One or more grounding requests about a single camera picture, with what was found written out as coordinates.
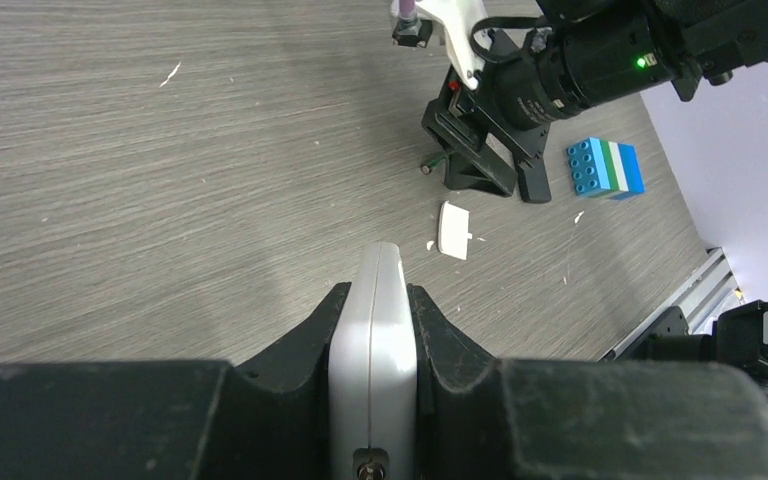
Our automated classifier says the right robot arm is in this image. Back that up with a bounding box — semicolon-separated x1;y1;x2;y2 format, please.
393;1;768;203

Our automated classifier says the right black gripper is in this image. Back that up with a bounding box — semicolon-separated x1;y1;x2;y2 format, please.
422;29;553;204

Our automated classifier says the white remote control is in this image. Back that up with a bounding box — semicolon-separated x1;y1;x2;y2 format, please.
328;242;418;479

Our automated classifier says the blue green lego block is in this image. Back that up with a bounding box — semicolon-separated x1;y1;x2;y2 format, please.
565;137;646;201

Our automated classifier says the green battery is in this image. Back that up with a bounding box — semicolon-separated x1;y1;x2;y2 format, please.
420;152;449;175

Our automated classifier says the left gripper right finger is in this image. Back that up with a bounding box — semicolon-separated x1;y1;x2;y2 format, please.
407;285;768;479

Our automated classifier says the white battery cover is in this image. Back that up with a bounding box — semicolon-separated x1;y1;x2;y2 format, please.
437;201;472;260

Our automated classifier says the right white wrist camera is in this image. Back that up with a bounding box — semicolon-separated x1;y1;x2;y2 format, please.
389;0;488;90

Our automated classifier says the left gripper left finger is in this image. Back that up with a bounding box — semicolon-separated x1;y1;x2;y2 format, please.
0;283;349;479

